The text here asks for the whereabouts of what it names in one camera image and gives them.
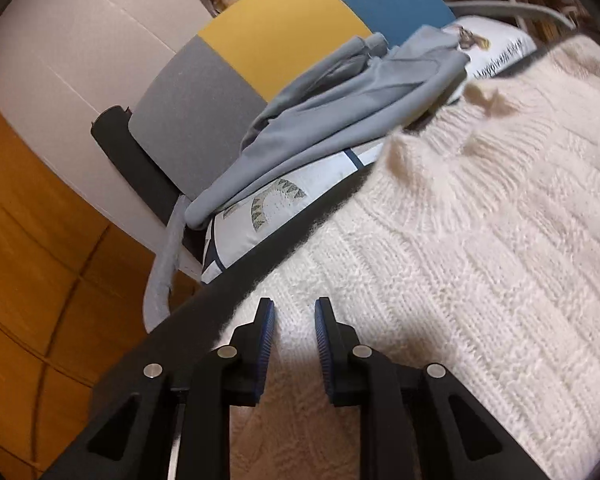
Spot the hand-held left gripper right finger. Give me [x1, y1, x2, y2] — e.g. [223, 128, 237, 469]
[314, 296, 561, 480]

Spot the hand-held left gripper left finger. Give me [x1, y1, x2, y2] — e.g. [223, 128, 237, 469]
[40, 297, 277, 480]

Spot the white knitted sweater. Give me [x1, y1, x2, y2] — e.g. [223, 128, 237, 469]
[215, 35, 600, 480]

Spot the white printed t-shirt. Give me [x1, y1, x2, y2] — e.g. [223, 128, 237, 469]
[201, 16, 537, 283]

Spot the grey-blue garment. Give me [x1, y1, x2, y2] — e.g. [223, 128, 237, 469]
[186, 26, 472, 230]

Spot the white round cabinet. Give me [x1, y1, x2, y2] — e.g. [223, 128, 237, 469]
[0, 0, 218, 256]

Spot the grey metal rail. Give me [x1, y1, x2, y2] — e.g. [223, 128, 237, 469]
[447, 1, 577, 30]

